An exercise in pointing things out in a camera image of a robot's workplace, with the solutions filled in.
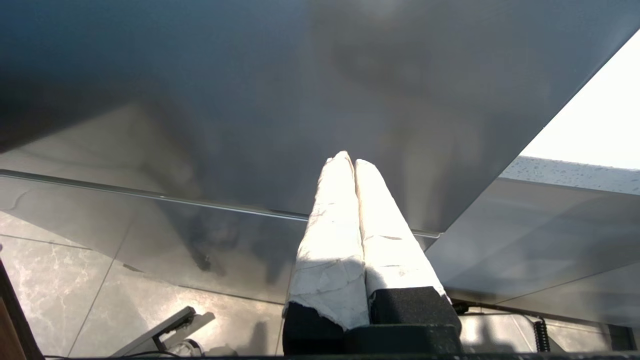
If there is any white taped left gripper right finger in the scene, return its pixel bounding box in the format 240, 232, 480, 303
354, 159, 463, 330

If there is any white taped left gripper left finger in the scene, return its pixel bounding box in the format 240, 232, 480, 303
282, 151, 372, 356

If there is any grey cabinet front panel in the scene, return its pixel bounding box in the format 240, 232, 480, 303
425, 177, 640, 328

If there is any grey steel appliance front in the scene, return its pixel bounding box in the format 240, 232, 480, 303
0, 0, 640, 306

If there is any white tall side panel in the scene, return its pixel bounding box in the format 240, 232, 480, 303
520, 29, 640, 171

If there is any small black box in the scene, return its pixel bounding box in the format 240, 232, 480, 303
607, 324, 638, 352

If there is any dark brown slanted bar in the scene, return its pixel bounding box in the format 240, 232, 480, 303
0, 260, 46, 360

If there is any black coiled cable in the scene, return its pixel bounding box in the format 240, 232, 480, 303
532, 316, 552, 353

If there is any grey metal bracket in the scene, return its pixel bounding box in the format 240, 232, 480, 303
110, 306, 217, 358

